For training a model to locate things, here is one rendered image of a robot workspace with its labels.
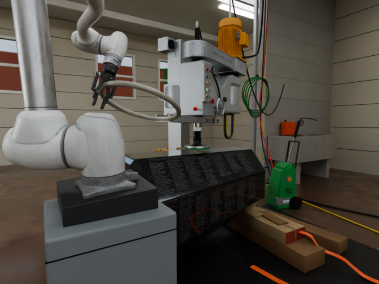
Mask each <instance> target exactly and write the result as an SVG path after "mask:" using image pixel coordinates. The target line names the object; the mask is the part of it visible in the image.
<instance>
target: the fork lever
mask: <svg viewBox="0 0 379 284"><path fill-rule="evenodd" d="M173 115H174V114H169V115H168V116H167V115H160V114H156V117H169V116H173ZM156 122H174V123H202V124H206V123H209V124H215V118H207V117H195V116H183V115H180V117H179V118H177V119H175V120H172V121H156Z"/></svg>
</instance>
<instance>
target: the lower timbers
mask: <svg viewBox="0 0 379 284"><path fill-rule="evenodd" d="M258 207H259V208H261V209H263V210H266V211H268V212H271V213H273V214H275V215H278V216H281V217H283V218H286V219H288V220H291V221H293V222H295V223H298V224H301V225H303V226H305V232H307V233H309V234H311V235H312V236H313V237H314V239H315V241H316V243H317V244H318V245H316V244H315V243H314V241H313V240H312V239H311V238H310V237H309V236H307V235H305V237H304V238H302V239H299V240H297V241H294V242H292V243H289V244H286V245H285V244H283V243H281V242H279V241H277V240H275V239H273V238H271V237H269V236H268V235H266V234H264V233H262V232H260V231H258V230H256V229H254V228H252V227H251V226H249V225H247V224H245V223H243V222H241V221H240V220H237V219H235V220H233V221H231V222H230V223H228V224H226V225H228V226H229V227H231V228H232V229H234V230H235V231H237V232H239V233H240V234H242V235H244V236H245V237H247V238H248V239H250V240H252V241H253V242H255V243H256V244H258V245H260V246H261V247H263V248H264V249H266V250H267V251H269V252H271V253H273V254H274V255H276V256H277V257H279V258H281V259H282V260H284V261H286V262H287V263H288V264H290V265H292V266H293V267H295V268H297V269H298V270H300V271H301V272H303V273H307V272H309V271H311V270H313V269H315V268H318V267H320V266H322V265H324V264H325V250H328V251H330V252H333V253H335V254H338V255H340V254H341V253H343V252H344V251H346V250H347V240H348V238H347V237H345V236H342V235H340V234H337V233H333V232H331V231H328V230H325V229H322V228H319V227H316V226H314V225H311V224H308V223H305V222H302V221H300V220H297V219H294V218H291V217H288V216H285V215H282V214H280V213H277V212H274V211H271V210H268V209H266V208H263V207H260V206H258Z"/></svg>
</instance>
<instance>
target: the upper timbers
mask: <svg viewBox="0 0 379 284"><path fill-rule="evenodd" d="M252 209H253V210H256V211H259V212H260V211H265V210H263V209H261V208H259V207H256V206H254V207H253V208H252ZM274 215H275V214H274ZM275 216H277V217H279V218H281V219H283V220H285V221H287V222H288V223H289V224H284V225H276V224H275V223H273V222H271V221H269V220H268V219H266V218H264V217H263V216H260V217H257V218H253V217H251V216H248V215H246V214H243V215H241V216H240V217H238V218H237V220H240V221H241V222H243V223H245V224H247V225H249V226H251V227H252V228H254V229H256V230H258V231H260V232H262V233H264V234H266V235H268V236H269V237H271V238H273V239H275V240H277V241H279V242H281V243H283V244H285V245H286V244H289V243H292V242H294V241H297V240H299V239H302V238H304V237H305V235H304V234H302V233H298V232H299V231H304V232H305V226H303V225H301V224H298V223H295V222H293V221H291V220H288V219H286V218H283V217H281V216H278V215H275Z"/></svg>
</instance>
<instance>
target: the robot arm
mask: <svg viewBox="0 0 379 284"><path fill-rule="evenodd" d="M85 1H86V2H87V4H88V7H87V9H86V10H85V12H84V13H83V14H82V16H81V17H80V19H79V20H78V22H77V31H75V32H73V33H72V35H71V41H72V43H73V45H74V46H75V47H76V48H78V49H79V50H81V51H84V52H88V53H91V54H96V55H103V56H105V58H104V61H103V69H102V71H101V72H100V73H99V72H95V73H94V74H95V77H94V81H93V84H92V87H91V90H93V92H94V94H93V97H92V98H94V100H93V102H92V106H94V105H95V104H96V101H97V99H98V96H99V92H98V91H99V89H100V88H101V86H102V84H103V83H104V82H108V81H115V77H116V74H117V71H118V70H119V69H120V66H121V63H122V60H123V59H124V57H125V55H126V51H127V46H128V40H127V36H126V35H125V34H123V33H122V32H119V31H116V32H114V33H113V34H111V36H103V35H100V34H99V33H98V32H96V31H95V30H94V29H93V28H91V26H92V25H93V24H94V23H95V22H96V21H98V20H99V19H100V17H101V16H102V14H103V12H104V0H85ZM11 7H12V17H13V22H14V31H15V40H16V47H17V56H18V62H19V71H20V80H21V89H22V94H23V103H24V111H21V112H20V113H19V114H18V115H17V116H16V121H15V124H14V127H13V128H11V129H9V130H8V132H7V133H6V134H5V136H4V138H3V143H2V151H3V154H4V156H5V157H6V158H7V160H8V161H9V162H11V163H12V164H15V165H17V166H20V167H23V168H28V169H32V170H62V169H67V168H73V169H76V170H81V180H77V181H75V186H77V187H78V188H79V189H80V191H81V192H82V196H83V199H89V198H93V197H96V196H101V195H104V194H108V193H114V192H119V191H122V190H127V189H134V188H136V184H135V183H133V182H131V181H132V180H135V179H137V178H138V177H139V174H138V173H137V172H126V171H125V145H124V137H123V134H122V131H121V128H120V125H119V124H118V122H117V120H116V119H115V118H114V116H113V115H112V114H109V113H96V112H88V113H85V114H84V115H82V116H80V117H79V118H78V119H77V121H76V125H74V126H70V125H69V123H68V121H67V118H66V116H65V114H64V113H63V112H62V111H61V110H58V105H57V99H56V88H55V77H54V66H53V59H52V48H51V37H50V26H49V15H48V9H47V0H11ZM99 76H100V77H101V80H100V82H99V84H98V86H97V87H96V84H97V81H98V78H99ZM116 88H117V87H113V88H112V91H111V87H108V88H107V90H106V96H105V97H104V99H103V102H102V105H101V107H100V109H104V107H105V104H107V103H108V99H111V98H113V96H114V93H115V91H116ZM110 91H111V94H110Z"/></svg>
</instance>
